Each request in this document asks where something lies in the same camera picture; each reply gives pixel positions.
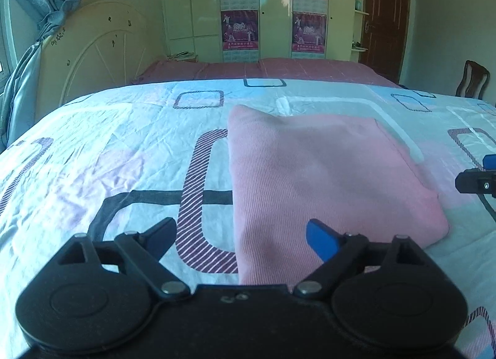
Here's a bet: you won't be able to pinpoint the cream wardrobe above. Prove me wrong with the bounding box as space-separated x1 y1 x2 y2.
161 0 358 64

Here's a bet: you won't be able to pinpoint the pink ribbed garment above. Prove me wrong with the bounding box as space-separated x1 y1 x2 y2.
227 105 451 286

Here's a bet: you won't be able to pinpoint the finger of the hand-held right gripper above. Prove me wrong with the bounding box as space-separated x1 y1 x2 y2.
455 153 496 199

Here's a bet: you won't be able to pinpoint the dark wooden chair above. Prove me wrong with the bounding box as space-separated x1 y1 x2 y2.
455 60 491 101

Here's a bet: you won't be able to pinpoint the maroon bed sheet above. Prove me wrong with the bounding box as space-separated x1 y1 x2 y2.
131 57 404 89

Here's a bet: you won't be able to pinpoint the white printed blanket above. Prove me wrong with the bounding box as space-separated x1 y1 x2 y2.
0 78 496 359

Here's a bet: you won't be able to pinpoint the blue-grey curtain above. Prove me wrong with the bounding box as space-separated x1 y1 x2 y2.
0 0 86 151

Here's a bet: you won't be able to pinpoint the purple wall poster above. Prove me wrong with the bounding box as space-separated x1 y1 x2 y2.
220 9 259 51
291 11 328 53

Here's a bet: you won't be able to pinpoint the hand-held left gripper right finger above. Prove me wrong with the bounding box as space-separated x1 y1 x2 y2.
292 219 427 300

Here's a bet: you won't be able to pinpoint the pile of papers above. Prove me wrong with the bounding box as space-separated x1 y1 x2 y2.
166 51 199 62

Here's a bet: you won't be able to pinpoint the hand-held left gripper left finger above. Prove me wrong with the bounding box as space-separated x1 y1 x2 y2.
57 217 191 300

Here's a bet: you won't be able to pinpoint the cream arched headboard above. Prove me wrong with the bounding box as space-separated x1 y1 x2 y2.
37 0 164 107

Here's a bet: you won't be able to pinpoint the brown wooden door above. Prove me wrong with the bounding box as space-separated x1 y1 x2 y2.
358 0 412 82

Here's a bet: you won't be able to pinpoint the cream corner shelves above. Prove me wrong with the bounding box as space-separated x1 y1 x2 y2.
351 0 372 53

